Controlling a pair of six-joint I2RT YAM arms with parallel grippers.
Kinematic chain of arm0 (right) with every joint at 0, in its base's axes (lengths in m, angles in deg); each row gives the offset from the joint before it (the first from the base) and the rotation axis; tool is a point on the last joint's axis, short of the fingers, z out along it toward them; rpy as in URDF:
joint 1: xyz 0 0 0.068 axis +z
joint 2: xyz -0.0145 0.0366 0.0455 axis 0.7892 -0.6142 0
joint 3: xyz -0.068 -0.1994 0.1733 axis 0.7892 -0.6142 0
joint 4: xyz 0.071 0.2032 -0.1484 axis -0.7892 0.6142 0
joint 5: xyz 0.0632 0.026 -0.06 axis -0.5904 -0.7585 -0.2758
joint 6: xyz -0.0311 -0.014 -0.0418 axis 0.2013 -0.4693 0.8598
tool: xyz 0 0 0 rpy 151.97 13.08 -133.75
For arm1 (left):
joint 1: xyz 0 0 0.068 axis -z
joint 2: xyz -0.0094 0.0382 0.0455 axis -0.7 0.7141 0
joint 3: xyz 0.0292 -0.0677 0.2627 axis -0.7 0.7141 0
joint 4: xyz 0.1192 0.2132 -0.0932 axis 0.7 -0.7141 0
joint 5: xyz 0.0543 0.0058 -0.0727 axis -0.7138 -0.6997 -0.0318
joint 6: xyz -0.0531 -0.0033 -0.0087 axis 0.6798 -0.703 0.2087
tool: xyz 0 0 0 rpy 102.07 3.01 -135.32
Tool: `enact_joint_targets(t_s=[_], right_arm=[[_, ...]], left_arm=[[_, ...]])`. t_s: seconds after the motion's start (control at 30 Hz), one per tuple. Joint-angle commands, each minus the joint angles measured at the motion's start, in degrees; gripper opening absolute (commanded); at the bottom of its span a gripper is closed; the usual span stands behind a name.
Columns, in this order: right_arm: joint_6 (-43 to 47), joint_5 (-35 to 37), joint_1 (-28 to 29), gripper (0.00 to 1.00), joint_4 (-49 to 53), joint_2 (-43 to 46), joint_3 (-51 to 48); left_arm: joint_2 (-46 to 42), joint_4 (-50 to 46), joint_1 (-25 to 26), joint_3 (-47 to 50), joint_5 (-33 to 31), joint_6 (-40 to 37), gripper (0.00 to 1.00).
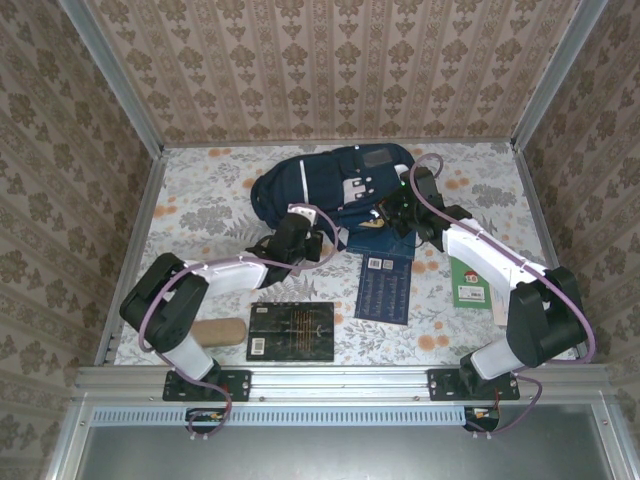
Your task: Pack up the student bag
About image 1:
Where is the plain blue denim-look notebook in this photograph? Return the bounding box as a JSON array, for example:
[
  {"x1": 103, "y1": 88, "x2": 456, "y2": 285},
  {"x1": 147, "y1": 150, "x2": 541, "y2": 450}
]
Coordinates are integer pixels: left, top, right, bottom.
[{"x1": 346, "y1": 227, "x2": 420, "y2": 258}]

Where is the navy blue backpack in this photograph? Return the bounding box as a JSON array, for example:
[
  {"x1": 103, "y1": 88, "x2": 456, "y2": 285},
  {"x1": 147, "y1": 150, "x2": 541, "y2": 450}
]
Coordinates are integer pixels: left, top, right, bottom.
[{"x1": 248, "y1": 142, "x2": 417, "y2": 253}]

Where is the blue notebook with barcode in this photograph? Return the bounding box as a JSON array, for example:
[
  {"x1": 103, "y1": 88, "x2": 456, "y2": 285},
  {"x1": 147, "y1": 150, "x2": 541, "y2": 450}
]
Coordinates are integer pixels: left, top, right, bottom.
[{"x1": 353, "y1": 251, "x2": 414, "y2": 327}]

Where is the green book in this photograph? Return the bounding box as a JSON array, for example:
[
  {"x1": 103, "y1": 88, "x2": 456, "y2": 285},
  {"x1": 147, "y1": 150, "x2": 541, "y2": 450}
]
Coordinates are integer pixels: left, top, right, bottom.
[{"x1": 448, "y1": 253, "x2": 492, "y2": 308}]

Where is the black paperback book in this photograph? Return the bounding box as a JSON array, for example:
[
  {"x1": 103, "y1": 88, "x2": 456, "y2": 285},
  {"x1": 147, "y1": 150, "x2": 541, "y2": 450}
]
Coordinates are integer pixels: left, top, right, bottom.
[{"x1": 245, "y1": 301, "x2": 337, "y2": 364}]

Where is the brown cork pencil case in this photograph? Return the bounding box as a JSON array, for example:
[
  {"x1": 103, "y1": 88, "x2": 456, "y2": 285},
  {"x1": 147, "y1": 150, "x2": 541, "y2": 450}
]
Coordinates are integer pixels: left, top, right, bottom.
[{"x1": 191, "y1": 316, "x2": 248, "y2": 350}]

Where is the floral table cover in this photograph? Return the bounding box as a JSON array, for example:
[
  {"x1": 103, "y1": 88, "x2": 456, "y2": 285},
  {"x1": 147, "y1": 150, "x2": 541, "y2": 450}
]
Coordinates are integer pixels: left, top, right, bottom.
[{"x1": 113, "y1": 142, "x2": 580, "y2": 367}]

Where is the grey metal sheet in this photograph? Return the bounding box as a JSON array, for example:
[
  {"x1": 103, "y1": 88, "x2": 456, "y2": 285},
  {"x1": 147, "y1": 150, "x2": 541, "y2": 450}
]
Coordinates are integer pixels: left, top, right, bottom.
[{"x1": 74, "y1": 424, "x2": 619, "y2": 480}]

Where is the aluminium side rail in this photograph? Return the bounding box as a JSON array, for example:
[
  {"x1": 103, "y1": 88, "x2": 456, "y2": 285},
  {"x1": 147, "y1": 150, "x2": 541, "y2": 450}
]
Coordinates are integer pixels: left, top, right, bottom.
[
  {"x1": 94, "y1": 149, "x2": 169, "y2": 366},
  {"x1": 512, "y1": 142, "x2": 592, "y2": 364}
]

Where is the thin aluminium wall rail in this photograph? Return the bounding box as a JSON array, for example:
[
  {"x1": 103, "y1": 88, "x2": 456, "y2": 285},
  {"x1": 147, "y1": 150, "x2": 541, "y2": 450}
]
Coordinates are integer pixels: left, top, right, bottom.
[{"x1": 162, "y1": 138, "x2": 516, "y2": 150}]

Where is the long aluminium base rail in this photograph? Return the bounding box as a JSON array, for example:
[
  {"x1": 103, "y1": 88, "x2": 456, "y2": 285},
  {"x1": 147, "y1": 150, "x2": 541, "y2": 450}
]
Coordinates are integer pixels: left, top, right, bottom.
[{"x1": 69, "y1": 363, "x2": 621, "y2": 407}]

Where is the slotted grey cable duct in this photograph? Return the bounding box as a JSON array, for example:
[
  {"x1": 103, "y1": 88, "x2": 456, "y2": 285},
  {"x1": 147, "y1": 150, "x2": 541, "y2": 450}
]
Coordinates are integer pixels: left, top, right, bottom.
[{"x1": 92, "y1": 405, "x2": 501, "y2": 427}]

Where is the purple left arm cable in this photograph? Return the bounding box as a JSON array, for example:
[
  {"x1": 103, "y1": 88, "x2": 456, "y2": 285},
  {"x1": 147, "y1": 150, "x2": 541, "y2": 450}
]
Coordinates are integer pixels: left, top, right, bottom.
[{"x1": 138, "y1": 203, "x2": 342, "y2": 437}]

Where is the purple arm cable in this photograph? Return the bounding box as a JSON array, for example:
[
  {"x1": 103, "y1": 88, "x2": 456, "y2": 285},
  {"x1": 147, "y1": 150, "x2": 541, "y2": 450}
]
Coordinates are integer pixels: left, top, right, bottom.
[
  {"x1": 138, "y1": 203, "x2": 342, "y2": 437},
  {"x1": 407, "y1": 153, "x2": 597, "y2": 439}
]

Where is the aluminium frame post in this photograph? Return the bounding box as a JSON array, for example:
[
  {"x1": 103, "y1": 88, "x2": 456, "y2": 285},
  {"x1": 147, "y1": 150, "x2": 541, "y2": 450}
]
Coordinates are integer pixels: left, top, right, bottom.
[
  {"x1": 510, "y1": 0, "x2": 612, "y2": 151},
  {"x1": 58, "y1": 0, "x2": 166, "y2": 156}
]

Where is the black cable connector bracket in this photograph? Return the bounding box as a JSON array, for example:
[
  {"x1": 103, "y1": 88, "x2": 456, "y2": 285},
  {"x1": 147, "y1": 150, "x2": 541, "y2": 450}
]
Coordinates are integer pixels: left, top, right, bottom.
[
  {"x1": 462, "y1": 405, "x2": 501, "y2": 432},
  {"x1": 185, "y1": 407, "x2": 227, "y2": 435}
]

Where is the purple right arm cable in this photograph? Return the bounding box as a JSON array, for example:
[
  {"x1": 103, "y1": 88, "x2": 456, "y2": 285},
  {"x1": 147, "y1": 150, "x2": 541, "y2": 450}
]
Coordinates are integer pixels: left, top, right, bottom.
[{"x1": 407, "y1": 153, "x2": 597, "y2": 439}]

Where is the aluminium lower frame bar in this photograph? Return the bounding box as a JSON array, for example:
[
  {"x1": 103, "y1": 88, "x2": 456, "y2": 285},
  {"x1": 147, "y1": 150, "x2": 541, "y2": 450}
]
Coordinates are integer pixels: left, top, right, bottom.
[
  {"x1": 592, "y1": 394, "x2": 639, "y2": 480},
  {"x1": 43, "y1": 394, "x2": 94, "y2": 480}
]

